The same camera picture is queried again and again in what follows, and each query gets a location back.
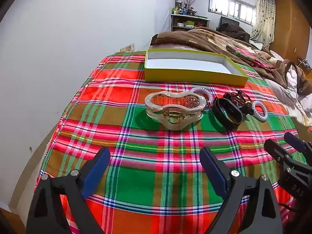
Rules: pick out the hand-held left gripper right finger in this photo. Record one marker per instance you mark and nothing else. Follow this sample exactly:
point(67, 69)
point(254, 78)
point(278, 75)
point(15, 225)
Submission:
point(214, 173)

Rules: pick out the group of bottles on shelf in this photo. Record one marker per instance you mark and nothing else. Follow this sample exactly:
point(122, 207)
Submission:
point(181, 8)

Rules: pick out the wooden wardrobe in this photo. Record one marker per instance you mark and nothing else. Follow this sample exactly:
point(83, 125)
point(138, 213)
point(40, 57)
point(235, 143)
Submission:
point(290, 29)

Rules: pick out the dark brown jacket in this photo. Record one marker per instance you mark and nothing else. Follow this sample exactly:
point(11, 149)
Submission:
point(234, 30)

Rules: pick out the clear beige hair claw clip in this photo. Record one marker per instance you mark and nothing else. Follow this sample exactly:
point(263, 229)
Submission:
point(158, 113)

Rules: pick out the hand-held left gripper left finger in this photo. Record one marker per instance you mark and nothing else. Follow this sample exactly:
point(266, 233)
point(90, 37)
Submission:
point(97, 173)

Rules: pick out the yellow-green cardboard box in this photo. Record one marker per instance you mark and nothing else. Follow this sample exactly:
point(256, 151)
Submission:
point(190, 75)

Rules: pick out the black monitor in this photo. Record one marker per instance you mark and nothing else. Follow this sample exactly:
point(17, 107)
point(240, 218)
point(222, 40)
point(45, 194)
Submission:
point(225, 20)

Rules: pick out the pink blanket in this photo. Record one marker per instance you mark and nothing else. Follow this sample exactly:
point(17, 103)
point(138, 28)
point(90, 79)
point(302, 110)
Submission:
point(170, 46)

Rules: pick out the wall socket panel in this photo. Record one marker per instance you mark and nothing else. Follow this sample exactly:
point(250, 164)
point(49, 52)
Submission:
point(128, 48)

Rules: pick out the barred window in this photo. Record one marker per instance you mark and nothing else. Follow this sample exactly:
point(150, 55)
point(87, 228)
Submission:
point(231, 7)

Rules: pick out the wooden shelf unit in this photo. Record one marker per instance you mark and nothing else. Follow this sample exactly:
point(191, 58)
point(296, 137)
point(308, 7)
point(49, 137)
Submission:
point(190, 23)

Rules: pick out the folded plaid cloth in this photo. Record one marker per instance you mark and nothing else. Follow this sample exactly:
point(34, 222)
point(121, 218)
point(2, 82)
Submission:
point(248, 56)

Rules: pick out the brown fleece blanket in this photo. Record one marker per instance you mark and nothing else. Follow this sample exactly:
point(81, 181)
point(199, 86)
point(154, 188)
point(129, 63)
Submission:
point(185, 39)

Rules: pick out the black wristband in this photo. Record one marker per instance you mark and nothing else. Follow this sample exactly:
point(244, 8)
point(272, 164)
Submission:
point(219, 112)

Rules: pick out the patterned curtain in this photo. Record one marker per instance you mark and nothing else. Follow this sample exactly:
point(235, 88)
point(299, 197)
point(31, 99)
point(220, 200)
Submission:
point(263, 17)

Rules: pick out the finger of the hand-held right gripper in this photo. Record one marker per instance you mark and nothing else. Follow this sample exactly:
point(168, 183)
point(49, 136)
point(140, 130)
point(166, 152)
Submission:
point(275, 150)
point(295, 140)

